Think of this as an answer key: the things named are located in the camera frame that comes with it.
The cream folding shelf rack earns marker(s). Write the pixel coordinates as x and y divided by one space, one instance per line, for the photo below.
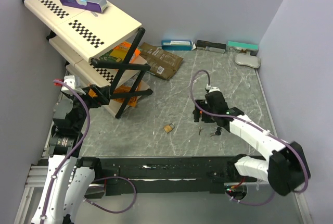
82 36

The grey silver pouch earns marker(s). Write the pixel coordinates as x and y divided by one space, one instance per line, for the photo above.
247 60

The aluminium frame rail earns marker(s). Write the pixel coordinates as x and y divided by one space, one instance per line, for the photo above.
33 188

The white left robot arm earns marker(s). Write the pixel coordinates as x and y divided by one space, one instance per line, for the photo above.
68 176

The black headed keys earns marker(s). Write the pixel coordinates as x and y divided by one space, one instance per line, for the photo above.
217 132

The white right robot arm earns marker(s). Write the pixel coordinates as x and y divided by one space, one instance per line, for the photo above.
283 165

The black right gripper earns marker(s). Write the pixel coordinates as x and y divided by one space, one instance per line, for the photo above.
202 104

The teal white box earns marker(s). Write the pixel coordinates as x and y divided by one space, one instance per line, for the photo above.
240 47

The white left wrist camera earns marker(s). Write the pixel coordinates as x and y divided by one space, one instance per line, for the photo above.
69 84

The green yellow box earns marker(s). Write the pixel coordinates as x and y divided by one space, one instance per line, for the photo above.
113 55

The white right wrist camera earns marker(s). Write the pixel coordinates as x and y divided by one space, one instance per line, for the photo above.
210 88

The brown coffee bag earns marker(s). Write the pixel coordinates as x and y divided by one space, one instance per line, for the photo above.
162 64

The small brass padlock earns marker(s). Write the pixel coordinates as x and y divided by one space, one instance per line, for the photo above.
168 128

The purple silver carton box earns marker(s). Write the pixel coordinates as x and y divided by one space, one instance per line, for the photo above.
91 5

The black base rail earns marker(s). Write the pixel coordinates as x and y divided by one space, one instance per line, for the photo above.
126 175

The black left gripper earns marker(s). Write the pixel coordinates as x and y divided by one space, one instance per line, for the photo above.
102 97

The black long box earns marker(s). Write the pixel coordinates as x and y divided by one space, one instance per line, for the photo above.
210 46

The blue white box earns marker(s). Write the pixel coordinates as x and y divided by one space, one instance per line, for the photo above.
177 45

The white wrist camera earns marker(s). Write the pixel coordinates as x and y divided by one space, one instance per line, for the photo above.
69 84
210 88

